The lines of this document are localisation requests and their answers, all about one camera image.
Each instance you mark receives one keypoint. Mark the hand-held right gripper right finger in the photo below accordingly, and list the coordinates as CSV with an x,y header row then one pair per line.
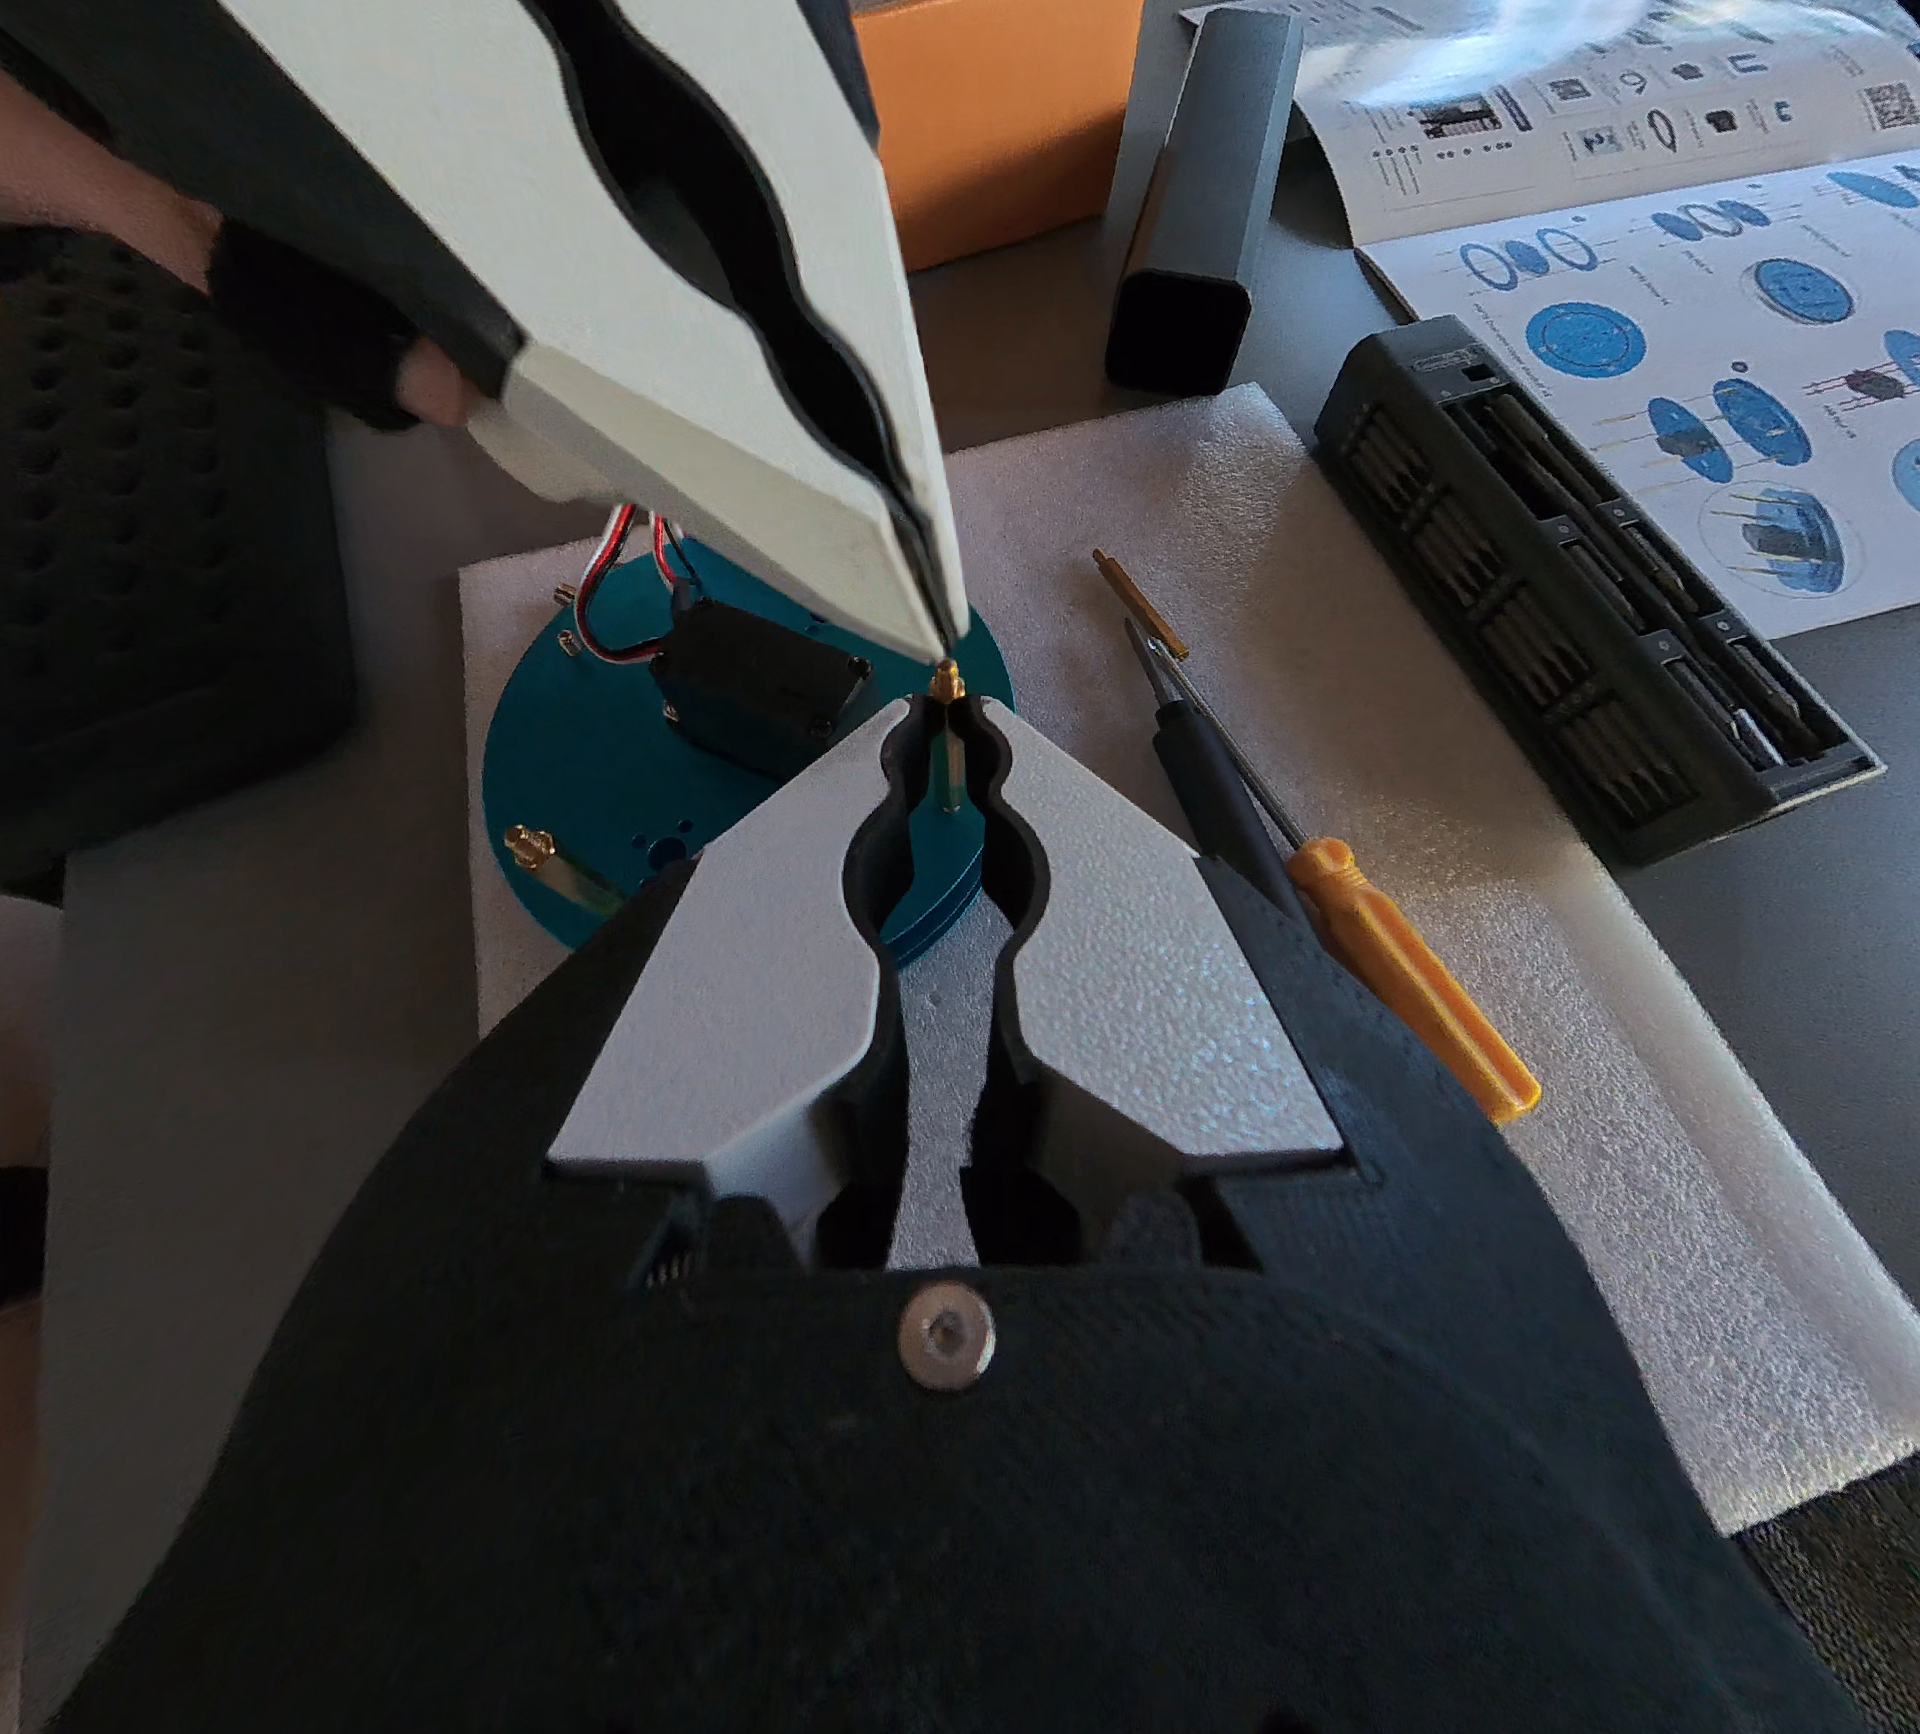
x,y
1169,1013

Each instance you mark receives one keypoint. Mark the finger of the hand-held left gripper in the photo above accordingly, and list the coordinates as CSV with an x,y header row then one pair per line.
x,y
749,39
420,114

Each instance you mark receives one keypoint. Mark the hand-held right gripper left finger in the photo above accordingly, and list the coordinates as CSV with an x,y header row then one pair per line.
x,y
719,1013

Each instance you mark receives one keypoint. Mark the brass hex standoff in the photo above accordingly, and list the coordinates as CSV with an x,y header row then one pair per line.
x,y
1139,602
948,744
563,865

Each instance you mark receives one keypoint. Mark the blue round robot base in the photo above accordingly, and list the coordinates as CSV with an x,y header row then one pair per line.
x,y
586,744

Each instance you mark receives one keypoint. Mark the person's left hand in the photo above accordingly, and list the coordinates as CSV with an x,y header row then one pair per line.
x,y
89,182

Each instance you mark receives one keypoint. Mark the black precision screwdriver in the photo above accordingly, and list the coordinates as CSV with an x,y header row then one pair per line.
x,y
1223,788

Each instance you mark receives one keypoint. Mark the orange cardboard box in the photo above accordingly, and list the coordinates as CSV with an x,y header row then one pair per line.
x,y
991,114

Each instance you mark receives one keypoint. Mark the black servo motor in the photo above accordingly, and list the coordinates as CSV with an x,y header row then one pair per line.
x,y
749,684

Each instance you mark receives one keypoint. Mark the white foam sheet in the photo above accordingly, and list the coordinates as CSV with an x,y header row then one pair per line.
x,y
1574,1089

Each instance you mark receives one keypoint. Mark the dark rectangular case sleeve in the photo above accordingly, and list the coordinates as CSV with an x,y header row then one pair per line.
x,y
1208,190

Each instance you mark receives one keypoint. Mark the black office chair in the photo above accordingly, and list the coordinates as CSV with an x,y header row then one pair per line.
x,y
151,563

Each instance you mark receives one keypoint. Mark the black screwdriver bit case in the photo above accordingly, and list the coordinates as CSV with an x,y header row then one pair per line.
x,y
1589,593

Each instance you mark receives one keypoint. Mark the instruction manual with blue pictures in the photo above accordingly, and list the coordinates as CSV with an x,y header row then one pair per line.
x,y
1651,190

